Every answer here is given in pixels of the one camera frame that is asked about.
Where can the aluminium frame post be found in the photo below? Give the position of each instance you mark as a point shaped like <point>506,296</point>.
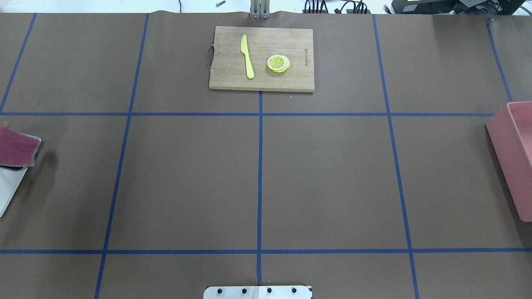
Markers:
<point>260,9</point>

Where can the black power strip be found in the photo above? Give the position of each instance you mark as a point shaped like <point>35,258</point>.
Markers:
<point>348,7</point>

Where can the white rectangular tray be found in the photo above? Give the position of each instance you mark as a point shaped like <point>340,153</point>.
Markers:
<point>9,183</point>

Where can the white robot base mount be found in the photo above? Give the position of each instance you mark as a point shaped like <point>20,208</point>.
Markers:
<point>259,292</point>

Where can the magenta cloth with grey edge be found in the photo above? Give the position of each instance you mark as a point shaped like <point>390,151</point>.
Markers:
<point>17,150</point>

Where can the lemon slice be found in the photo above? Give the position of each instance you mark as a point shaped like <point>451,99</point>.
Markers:
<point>278,63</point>

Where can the pink plastic bin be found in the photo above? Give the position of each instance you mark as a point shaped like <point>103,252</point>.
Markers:
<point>510,132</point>

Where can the bamboo cutting board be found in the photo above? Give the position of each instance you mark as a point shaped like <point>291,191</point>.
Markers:
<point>228,65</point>

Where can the yellow plastic knife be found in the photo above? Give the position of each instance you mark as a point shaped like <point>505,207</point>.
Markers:
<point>245,51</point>

